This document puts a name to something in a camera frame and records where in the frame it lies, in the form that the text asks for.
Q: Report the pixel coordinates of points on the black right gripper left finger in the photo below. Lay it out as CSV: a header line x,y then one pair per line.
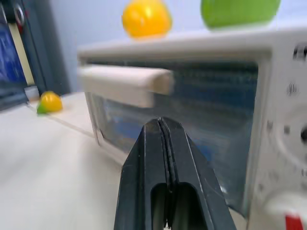
x,y
141,172

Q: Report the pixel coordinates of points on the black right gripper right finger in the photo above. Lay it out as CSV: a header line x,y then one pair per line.
x,y
192,172

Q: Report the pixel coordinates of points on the white toaster oven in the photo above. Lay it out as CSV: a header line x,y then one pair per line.
x,y
216,95

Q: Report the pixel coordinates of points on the small yellow toy fruit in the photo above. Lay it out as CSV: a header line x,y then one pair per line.
x,y
50,102

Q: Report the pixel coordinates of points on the yellow toy bell pepper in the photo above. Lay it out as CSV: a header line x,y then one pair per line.
x,y
146,18

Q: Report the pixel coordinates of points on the dark grey cabinet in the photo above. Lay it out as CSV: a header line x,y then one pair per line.
x,y
36,45

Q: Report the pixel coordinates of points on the green toy bell pepper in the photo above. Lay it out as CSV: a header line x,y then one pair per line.
x,y
237,13

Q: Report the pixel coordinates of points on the blue screen panel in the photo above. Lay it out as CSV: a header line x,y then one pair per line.
x,y
9,57

